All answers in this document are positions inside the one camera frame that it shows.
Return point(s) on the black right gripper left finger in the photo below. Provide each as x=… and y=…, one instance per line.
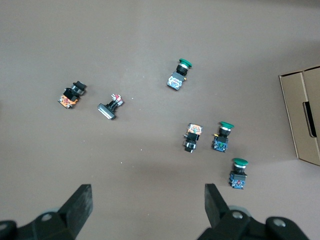
x=75, y=210

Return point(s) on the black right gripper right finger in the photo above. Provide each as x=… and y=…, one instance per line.
x=217, y=212

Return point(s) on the green mushroom pushbutton blue block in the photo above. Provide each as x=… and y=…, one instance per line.
x=176, y=80
x=237, y=178
x=221, y=143

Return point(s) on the black square pushbutton red terminals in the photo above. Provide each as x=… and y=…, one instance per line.
x=107, y=112

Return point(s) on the brown cardboard box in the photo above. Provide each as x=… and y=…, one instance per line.
x=300, y=112

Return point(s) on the black selector switch orange block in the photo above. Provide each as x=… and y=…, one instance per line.
x=192, y=137
x=70, y=97

